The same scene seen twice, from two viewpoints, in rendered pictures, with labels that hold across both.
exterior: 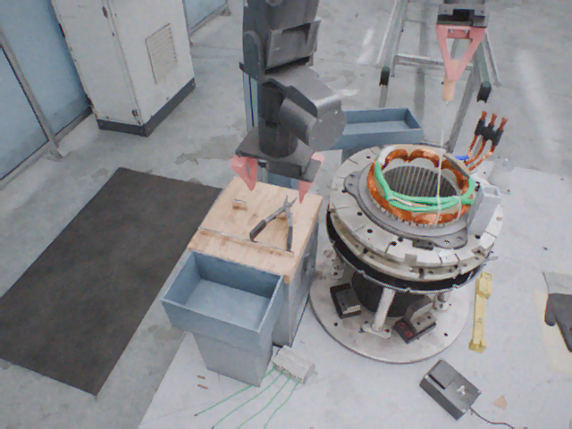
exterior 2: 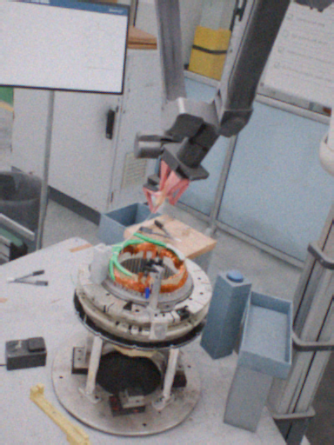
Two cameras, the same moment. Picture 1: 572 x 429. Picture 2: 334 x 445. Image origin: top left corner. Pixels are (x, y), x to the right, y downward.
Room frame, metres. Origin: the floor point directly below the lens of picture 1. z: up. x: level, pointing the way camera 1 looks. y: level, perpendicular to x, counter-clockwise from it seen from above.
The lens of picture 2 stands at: (0.85, -1.29, 1.80)
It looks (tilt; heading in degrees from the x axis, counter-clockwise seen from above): 26 degrees down; 106
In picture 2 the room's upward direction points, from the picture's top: 11 degrees clockwise
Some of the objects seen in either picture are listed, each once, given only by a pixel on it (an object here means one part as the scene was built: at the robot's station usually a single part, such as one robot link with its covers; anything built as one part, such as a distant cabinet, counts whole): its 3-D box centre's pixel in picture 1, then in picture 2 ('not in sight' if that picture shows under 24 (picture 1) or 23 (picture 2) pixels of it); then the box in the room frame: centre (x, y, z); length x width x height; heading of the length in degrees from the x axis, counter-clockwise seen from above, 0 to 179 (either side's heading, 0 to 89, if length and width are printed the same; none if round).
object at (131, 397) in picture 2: not in sight; (131, 396); (0.58, -0.33, 0.83); 0.05 x 0.04 x 0.02; 40
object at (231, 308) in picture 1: (232, 330); (126, 254); (0.35, 0.11, 0.92); 0.17 x 0.11 x 0.28; 71
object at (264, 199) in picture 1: (258, 224); (170, 239); (0.49, 0.06, 1.05); 0.20 x 0.19 x 0.02; 161
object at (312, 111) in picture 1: (300, 84); (159, 136); (0.43, -0.01, 1.37); 0.11 x 0.09 x 0.12; 37
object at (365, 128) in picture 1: (362, 164); (254, 370); (0.83, -0.19, 0.92); 0.25 x 0.11 x 0.28; 98
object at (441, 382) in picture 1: (450, 387); (25, 351); (0.27, -0.32, 0.81); 0.10 x 0.06 x 0.06; 41
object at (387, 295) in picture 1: (384, 304); not in sight; (0.41, -0.19, 0.91); 0.02 x 0.02 x 0.21
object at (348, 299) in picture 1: (348, 299); not in sight; (0.47, -0.13, 0.83); 0.05 x 0.04 x 0.02; 14
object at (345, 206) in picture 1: (416, 196); (145, 278); (0.53, -0.23, 1.09); 0.32 x 0.32 x 0.01
